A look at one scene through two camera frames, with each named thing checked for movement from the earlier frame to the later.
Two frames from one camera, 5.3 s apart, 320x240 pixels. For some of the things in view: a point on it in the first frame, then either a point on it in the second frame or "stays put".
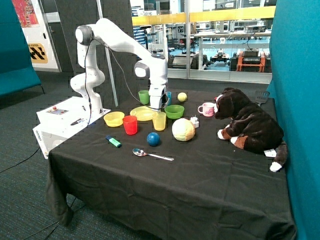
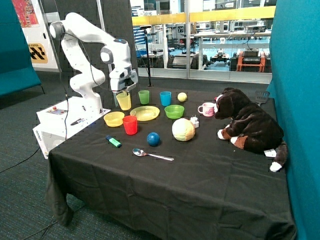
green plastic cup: [144, 96] stays put
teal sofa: [17, 71] stays put
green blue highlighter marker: [113, 140] stays put
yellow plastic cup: [159, 121] -> [124, 100]
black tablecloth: [154, 168] stays put
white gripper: [157, 102] -> [123, 79]
